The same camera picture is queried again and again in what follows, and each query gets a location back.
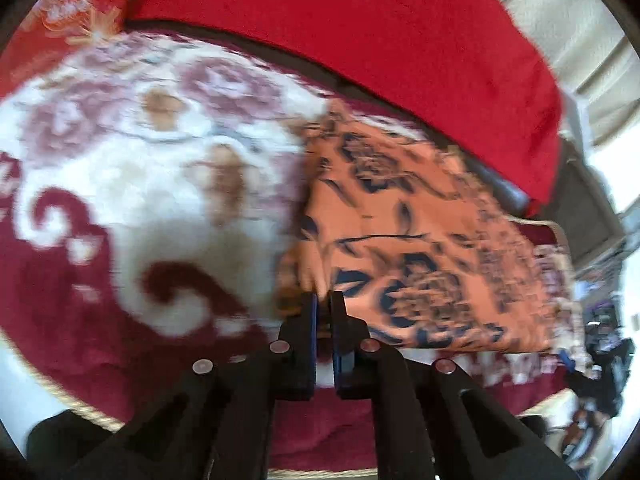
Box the orange black floral garment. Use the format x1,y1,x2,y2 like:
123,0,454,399
278,101,559,352

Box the cluttered shelf unit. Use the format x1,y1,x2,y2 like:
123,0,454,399
574,240,636,339

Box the red white floral blanket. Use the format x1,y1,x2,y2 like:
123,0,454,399
0,29,582,476

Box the cream dotted curtain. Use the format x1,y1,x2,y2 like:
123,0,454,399
500,0,640,146

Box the plain red pillow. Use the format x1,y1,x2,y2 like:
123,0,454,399
127,0,562,205

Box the red patterned pillow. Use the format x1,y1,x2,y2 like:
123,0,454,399
1,0,127,96

